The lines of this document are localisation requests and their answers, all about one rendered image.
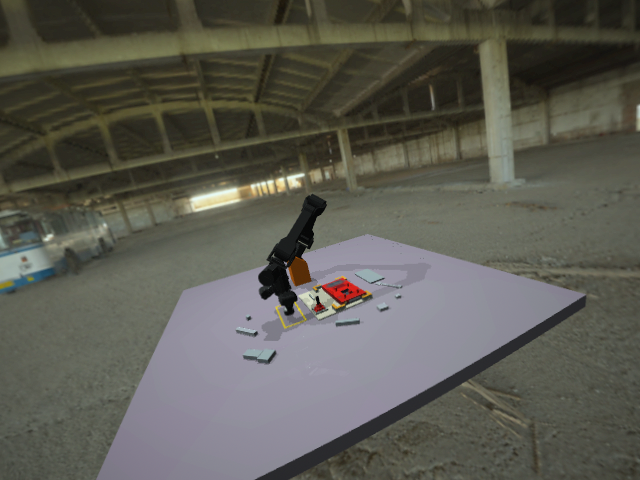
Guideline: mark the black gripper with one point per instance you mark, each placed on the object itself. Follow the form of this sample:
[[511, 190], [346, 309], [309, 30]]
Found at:
[[285, 296]]

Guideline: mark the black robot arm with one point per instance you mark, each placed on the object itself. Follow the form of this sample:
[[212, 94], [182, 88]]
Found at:
[[289, 246]]

